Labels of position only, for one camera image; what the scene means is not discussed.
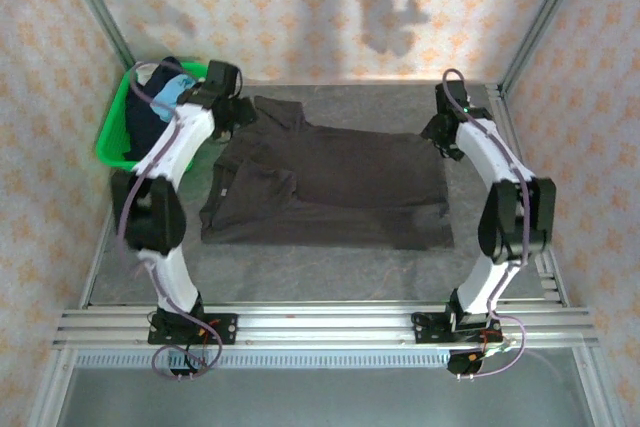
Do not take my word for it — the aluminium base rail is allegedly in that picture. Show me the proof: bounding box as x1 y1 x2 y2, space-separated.
52 302 600 349

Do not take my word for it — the dark grey t-shirt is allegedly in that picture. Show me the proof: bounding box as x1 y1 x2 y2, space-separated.
199 95 456 252

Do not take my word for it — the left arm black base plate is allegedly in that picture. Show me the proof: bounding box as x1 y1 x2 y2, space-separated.
148 311 239 347

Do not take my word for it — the navy blue garment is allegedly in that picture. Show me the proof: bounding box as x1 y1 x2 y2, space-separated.
123 56 184 161

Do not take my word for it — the light blue garment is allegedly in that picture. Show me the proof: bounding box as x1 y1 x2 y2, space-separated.
151 75 196 123

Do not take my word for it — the aluminium side frame rail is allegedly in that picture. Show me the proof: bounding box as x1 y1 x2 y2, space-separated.
24 166 126 427
487 84 621 427

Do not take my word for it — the slotted grey cable duct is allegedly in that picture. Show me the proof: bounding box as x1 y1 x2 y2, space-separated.
74 349 451 371

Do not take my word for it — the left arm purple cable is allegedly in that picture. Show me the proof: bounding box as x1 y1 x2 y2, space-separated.
115 60 245 381

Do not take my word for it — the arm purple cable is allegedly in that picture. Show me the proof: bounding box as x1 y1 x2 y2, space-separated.
442 68 527 381
115 60 245 381

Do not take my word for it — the grey metal panel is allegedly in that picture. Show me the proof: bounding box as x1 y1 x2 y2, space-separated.
54 366 601 427

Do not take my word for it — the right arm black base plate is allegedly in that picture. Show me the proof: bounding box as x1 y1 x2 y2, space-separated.
411 311 501 346

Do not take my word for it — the green plastic basket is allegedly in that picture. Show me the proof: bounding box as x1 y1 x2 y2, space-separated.
94 60 209 174

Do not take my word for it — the aluminium frame post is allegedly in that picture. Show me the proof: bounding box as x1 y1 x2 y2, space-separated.
499 0 596 93
54 0 136 68

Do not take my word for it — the black cable connector block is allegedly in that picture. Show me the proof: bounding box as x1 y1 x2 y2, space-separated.
447 346 489 381

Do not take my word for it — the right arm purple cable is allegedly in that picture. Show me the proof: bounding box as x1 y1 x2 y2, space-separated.
442 68 527 381

